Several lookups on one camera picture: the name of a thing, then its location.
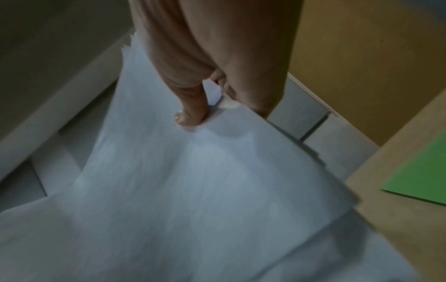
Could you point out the person's right hand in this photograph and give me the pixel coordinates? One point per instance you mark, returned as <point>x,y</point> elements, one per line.
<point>226,33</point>

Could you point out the stack of white paper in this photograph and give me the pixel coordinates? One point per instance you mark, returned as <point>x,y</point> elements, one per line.
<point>195,198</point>

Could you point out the brown wooden partition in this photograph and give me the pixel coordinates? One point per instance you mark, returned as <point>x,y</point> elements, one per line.
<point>366,55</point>

